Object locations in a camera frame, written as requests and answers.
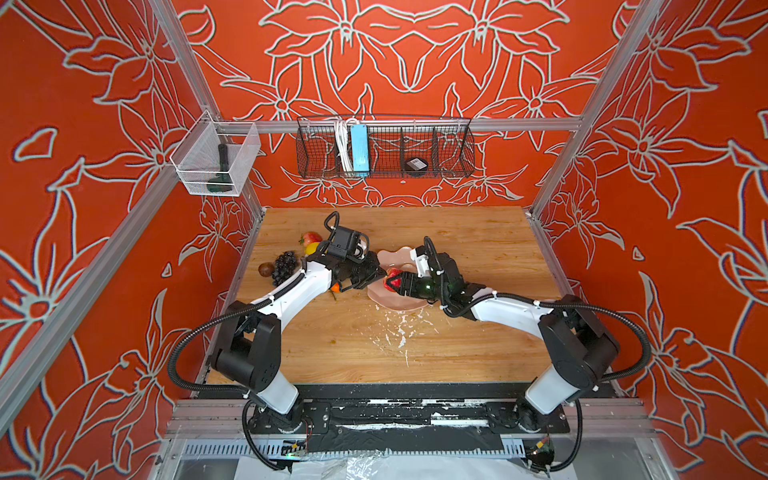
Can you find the black round puck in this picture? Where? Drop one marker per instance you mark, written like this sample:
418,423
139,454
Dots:
415,167

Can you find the pink scalloped fruit bowl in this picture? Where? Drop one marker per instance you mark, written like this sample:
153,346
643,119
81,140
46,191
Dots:
380,291

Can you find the red wrinkled strawberry fruit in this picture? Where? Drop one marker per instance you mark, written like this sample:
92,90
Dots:
393,280

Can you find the black wire basket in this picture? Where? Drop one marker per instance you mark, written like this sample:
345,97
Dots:
323,146

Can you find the large yellow lemon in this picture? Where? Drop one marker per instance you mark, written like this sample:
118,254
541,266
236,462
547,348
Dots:
312,248

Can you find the black grape bunch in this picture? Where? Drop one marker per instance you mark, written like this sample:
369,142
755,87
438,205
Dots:
285,266

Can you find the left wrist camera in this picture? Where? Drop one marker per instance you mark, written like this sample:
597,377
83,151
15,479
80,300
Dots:
347,244

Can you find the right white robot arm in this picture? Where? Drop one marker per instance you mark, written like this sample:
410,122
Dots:
579,346

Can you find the brown kiwi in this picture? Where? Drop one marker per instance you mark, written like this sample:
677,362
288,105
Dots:
266,269

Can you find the clear plastic bin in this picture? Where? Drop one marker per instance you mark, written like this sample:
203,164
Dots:
195,159

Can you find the dark green brush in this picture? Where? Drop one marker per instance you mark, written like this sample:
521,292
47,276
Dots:
221,182

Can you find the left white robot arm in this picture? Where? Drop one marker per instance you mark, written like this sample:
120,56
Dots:
248,347

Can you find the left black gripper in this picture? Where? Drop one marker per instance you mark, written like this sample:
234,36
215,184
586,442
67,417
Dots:
373,271

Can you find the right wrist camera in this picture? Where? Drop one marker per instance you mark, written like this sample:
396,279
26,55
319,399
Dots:
420,260

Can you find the light blue box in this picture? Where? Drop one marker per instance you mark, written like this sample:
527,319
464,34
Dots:
360,149

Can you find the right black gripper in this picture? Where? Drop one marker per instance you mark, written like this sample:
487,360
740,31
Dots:
412,279

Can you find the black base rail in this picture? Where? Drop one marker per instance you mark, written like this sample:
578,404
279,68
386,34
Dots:
409,418

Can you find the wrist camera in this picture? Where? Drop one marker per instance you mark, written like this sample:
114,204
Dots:
347,244
420,260

